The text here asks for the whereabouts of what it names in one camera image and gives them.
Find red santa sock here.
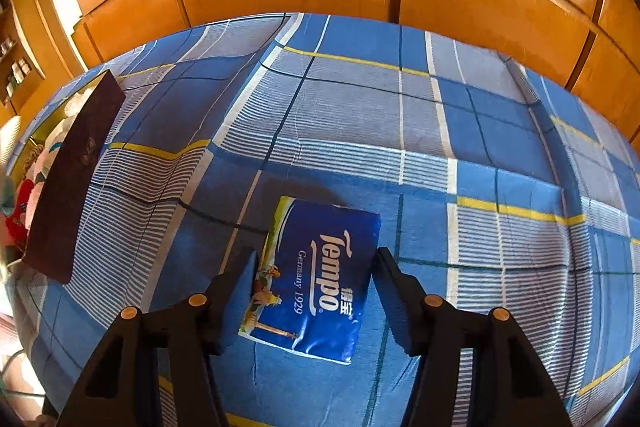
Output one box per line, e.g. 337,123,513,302
2,179,35,253

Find blue Tempo tissue pack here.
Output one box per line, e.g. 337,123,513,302
239,196,381,365

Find pink towel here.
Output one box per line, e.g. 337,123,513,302
25,116,76,231

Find gold rectangular tray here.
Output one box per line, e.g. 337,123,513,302
22,69,125,284

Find blue plaid bed sheet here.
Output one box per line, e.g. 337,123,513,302
8,13,639,426

